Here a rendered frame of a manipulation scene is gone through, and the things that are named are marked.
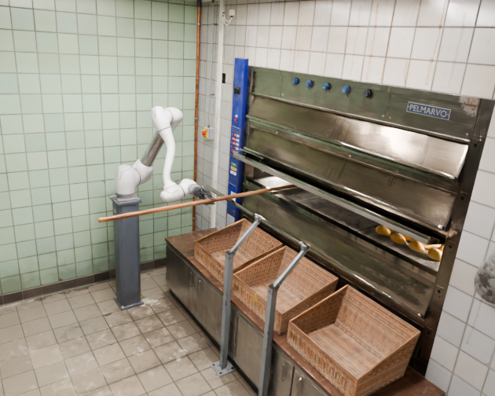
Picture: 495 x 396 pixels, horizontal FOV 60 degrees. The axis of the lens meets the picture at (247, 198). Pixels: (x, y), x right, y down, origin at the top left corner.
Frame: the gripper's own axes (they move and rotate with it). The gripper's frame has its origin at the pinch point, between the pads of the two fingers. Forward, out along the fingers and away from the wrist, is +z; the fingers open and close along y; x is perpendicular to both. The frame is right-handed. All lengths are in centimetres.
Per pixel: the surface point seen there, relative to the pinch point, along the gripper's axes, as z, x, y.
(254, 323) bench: 64, 3, 63
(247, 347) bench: 58, 2, 87
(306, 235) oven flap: 47, -52, 19
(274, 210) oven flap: 6, -55, 15
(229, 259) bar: 37.0, 6.7, 28.4
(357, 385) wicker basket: 145, -2, 50
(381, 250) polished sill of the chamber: 110, -51, 2
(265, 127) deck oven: -13, -54, -47
